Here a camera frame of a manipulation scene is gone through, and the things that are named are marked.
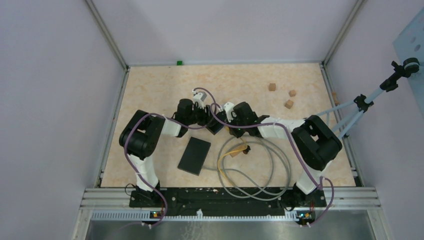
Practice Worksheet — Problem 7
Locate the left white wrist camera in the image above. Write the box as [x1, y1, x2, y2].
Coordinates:
[192, 90, 208, 109]

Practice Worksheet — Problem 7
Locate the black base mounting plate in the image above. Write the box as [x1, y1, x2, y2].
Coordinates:
[129, 187, 327, 217]

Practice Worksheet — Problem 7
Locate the black blue switch box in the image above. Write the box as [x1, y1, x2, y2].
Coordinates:
[206, 119, 224, 135]

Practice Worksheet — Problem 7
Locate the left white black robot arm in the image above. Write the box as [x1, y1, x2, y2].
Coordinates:
[118, 98, 226, 208]

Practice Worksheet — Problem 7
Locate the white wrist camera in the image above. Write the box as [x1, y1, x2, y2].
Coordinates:
[222, 102, 237, 123]
[192, 90, 208, 109]

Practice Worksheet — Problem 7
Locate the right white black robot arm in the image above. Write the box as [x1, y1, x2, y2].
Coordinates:
[219, 102, 343, 206]

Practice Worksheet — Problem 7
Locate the yellow ethernet cable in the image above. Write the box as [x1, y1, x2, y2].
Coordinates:
[217, 127, 249, 181]

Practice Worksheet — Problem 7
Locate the wooden cube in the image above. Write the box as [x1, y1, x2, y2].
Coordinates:
[284, 99, 294, 109]
[268, 83, 277, 92]
[289, 89, 297, 97]

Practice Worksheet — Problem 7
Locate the wooden cylinder block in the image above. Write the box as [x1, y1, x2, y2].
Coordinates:
[229, 147, 245, 158]

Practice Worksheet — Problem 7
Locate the grey ethernet cable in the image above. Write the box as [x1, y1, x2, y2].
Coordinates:
[202, 134, 293, 202]

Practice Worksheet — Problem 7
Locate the wooden cube middle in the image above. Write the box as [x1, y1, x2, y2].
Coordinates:
[289, 89, 297, 97]

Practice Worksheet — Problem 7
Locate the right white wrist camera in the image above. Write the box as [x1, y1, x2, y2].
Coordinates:
[222, 102, 237, 123]

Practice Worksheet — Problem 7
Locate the light blue tripod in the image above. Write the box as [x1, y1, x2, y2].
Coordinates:
[317, 57, 424, 139]

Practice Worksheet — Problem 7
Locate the light blue perforated panel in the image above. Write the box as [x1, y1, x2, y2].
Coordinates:
[392, 9, 424, 114]

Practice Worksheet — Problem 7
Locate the wooden cube near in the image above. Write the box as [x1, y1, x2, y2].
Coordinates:
[284, 99, 294, 109]

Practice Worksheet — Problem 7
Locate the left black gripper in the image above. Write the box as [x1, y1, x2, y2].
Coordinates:
[186, 103, 220, 127]

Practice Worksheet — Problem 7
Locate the black network switch box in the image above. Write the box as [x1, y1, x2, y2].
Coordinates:
[177, 137, 211, 176]

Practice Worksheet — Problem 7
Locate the wooden cube far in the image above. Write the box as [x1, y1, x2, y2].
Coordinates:
[268, 83, 277, 92]

